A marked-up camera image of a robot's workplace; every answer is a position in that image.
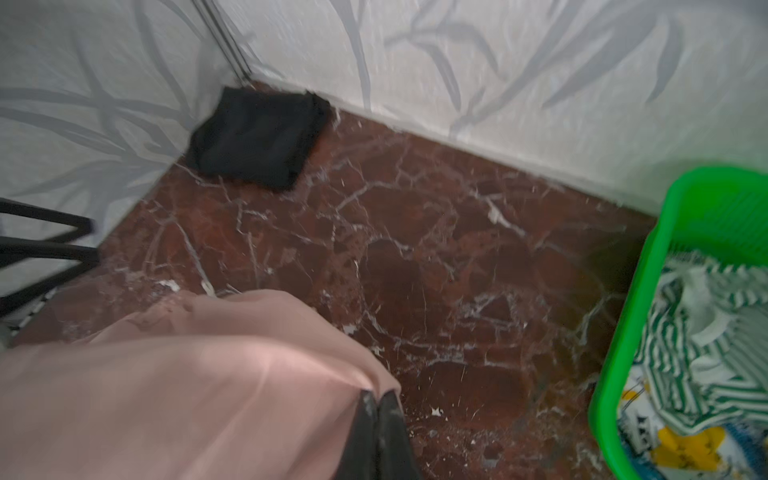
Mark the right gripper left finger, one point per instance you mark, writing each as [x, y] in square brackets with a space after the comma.
[360, 455]

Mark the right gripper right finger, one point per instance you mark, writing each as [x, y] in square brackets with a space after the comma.
[395, 458]

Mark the pink garment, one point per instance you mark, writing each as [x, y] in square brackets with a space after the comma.
[251, 386]

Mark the black shirt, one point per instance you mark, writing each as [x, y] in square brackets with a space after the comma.
[264, 138]

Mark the green white striped garment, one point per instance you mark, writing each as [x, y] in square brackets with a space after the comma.
[703, 349]

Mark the yellow blue patterned garment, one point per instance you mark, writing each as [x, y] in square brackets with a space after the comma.
[726, 451]

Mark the green plastic basket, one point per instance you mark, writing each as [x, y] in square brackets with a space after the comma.
[721, 210]

